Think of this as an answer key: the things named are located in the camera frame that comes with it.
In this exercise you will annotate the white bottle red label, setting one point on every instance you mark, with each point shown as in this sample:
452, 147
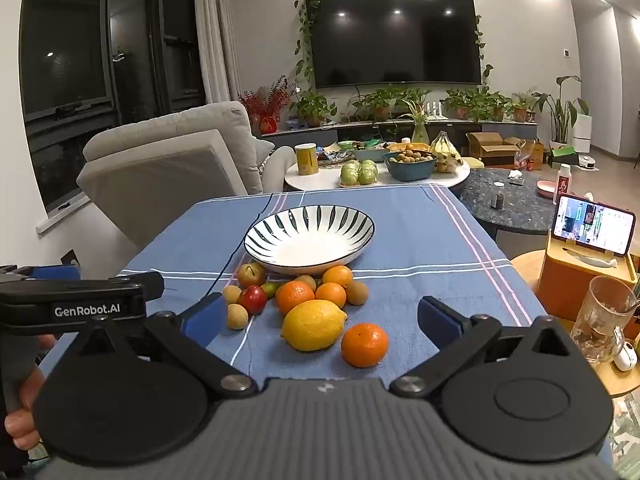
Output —
563, 182

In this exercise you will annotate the person's left hand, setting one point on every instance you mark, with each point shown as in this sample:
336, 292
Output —
27, 425

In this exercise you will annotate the clear glass mug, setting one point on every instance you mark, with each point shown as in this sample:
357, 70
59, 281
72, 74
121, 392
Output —
600, 320

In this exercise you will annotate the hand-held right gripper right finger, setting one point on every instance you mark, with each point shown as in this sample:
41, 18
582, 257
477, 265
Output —
440, 317

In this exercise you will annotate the striped ceramic bowl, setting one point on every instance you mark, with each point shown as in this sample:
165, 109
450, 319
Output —
310, 255

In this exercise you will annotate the green apple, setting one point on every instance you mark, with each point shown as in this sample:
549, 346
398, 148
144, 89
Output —
351, 166
368, 178
369, 165
350, 178

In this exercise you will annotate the red and yellow apple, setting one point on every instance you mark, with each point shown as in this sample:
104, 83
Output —
251, 275

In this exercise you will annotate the dark marble coffee table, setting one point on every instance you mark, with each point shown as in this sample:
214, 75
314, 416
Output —
520, 210

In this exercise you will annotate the bunch of bananas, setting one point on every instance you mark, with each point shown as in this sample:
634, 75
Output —
445, 152

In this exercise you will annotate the black wall socket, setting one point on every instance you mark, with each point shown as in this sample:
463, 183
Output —
70, 257

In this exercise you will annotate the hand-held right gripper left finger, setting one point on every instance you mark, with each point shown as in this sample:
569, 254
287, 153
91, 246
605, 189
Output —
205, 320

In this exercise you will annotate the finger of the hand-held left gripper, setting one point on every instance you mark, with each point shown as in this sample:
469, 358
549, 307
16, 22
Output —
152, 284
55, 272

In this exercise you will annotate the blue striped tablecloth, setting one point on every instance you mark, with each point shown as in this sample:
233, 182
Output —
400, 240

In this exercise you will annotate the round wooden side table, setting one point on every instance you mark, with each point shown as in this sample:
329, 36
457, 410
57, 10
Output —
525, 267

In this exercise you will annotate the yellow can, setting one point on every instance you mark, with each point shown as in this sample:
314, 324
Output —
306, 160

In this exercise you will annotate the open cardboard box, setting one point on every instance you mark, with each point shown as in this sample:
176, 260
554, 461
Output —
487, 152
535, 150

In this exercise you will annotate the green potted plant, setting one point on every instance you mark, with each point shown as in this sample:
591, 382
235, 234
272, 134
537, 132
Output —
457, 102
492, 105
380, 102
414, 96
521, 109
312, 107

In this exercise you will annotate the white crumpled tissue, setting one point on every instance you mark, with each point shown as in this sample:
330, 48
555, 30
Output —
515, 175

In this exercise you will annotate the dark window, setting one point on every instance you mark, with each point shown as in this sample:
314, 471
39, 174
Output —
65, 60

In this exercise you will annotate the green box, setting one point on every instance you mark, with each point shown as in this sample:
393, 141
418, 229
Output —
565, 154

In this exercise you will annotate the white robot vacuum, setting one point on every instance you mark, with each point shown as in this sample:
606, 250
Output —
586, 162

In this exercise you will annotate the tall large-leaf plant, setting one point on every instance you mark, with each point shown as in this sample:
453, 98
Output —
562, 110

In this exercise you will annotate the yellow lemon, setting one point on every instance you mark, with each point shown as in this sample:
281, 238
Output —
312, 325

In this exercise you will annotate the pale yellow plum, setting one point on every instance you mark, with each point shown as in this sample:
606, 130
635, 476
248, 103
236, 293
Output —
231, 294
238, 317

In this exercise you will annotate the black wall television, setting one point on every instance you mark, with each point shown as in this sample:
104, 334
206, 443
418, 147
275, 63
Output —
395, 40

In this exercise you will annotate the teal bowl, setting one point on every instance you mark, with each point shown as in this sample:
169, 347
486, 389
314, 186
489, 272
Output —
410, 172

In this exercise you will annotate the patterned rug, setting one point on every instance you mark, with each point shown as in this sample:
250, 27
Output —
627, 425

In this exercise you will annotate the small dark spice jar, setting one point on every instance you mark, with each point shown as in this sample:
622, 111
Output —
498, 201

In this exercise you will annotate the white round table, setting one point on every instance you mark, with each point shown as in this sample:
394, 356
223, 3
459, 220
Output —
325, 180

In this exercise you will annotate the clear plastic bag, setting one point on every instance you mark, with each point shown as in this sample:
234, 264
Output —
525, 160

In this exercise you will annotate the grey throw pillow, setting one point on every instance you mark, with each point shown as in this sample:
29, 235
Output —
264, 152

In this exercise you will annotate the pile of snack packets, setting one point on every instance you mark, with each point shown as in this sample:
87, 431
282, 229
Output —
332, 155

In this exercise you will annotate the beige recliner armchair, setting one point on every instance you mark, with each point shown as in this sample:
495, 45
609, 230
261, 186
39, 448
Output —
150, 165

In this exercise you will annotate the red berry branches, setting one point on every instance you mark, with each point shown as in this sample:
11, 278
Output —
267, 97

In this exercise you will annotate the smartphone with lit screen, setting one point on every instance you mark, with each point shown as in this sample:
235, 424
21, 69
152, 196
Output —
595, 222

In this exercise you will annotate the small orange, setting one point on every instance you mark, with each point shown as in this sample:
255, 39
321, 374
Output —
331, 295
339, 275

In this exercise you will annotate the large reddish orange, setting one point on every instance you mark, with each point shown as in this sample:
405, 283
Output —
365, 346

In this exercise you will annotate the orange basket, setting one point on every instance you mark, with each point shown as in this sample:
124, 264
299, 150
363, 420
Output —
407, 147

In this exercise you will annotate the pink dish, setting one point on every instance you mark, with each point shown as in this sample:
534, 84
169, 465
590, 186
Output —
546, 189

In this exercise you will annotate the orange tissue box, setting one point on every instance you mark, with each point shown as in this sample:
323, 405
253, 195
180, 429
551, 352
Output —
565, 285

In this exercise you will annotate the small green jujube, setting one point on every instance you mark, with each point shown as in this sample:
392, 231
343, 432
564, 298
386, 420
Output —
270, 289

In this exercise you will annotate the green container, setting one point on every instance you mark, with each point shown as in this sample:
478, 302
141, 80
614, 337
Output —
370, 155

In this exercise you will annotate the white curtain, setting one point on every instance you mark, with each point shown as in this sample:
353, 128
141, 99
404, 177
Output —
215, 35

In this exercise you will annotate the pile of longans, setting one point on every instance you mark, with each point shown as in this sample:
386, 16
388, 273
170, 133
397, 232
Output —
410, 157

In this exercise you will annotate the red vase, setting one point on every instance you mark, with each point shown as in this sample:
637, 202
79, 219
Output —
268, 124

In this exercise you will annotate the green ivy vine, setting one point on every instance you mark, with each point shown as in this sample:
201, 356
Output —
304, 67

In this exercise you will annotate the small white figurine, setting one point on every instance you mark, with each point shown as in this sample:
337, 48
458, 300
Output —
625, 357

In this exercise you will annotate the glass vase with plant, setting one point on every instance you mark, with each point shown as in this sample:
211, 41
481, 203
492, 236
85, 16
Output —
420, 130

